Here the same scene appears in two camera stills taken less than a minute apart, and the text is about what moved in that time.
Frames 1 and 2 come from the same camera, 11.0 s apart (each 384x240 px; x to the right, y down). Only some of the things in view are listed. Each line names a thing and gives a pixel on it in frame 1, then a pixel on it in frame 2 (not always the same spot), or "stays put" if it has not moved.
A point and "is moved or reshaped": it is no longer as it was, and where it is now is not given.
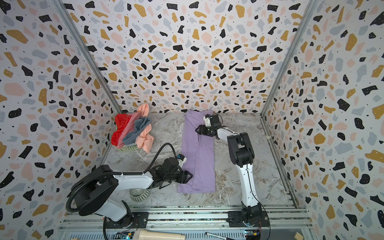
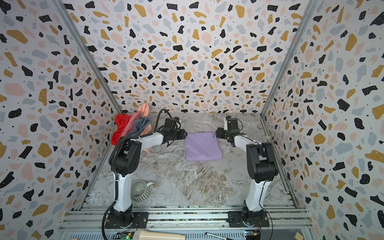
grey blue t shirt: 139,124 stays put
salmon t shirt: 145,140 stays put
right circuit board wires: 252,234 stays put
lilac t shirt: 199,150 is moved or reshaped
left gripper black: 183,176 → 181,135
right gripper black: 205,129 → 222,132
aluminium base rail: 193,219 stays put
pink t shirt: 129,128 stays put
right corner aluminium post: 311,6 stays put
